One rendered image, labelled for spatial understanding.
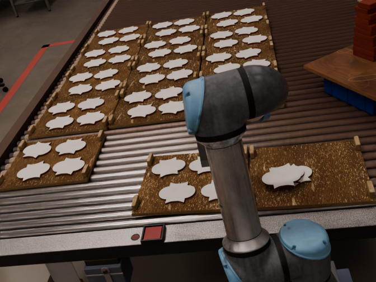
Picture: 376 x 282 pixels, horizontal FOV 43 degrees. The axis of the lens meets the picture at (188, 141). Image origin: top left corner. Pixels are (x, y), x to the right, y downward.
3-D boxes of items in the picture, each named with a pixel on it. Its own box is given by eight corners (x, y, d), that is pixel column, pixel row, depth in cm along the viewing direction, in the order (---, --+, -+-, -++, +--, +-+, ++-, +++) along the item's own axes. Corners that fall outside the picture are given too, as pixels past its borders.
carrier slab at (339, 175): (376, 204, 152) (376, 200, 151) (248, 211, 161) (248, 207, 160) (357, 142, 181) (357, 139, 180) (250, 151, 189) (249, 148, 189)
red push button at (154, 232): (161, 241, 157) (160, 238, 157) (144, 242, 158) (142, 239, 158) (163, 228, 162) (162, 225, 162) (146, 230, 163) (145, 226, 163)
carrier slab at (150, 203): (246, 211, 161) (245, 207, 160) (132, 216, 170) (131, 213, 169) (249, 151, 190) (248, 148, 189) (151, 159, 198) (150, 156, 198)
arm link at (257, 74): (294, 47, 99) (260, 90, 147) (243, 61, 98) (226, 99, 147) (309, 100, 98) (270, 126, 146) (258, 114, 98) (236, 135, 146)
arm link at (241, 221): (293, 291, 113) (248, 70, 96) (233, 308, 112) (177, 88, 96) (280, 264, 124) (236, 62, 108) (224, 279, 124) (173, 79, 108)
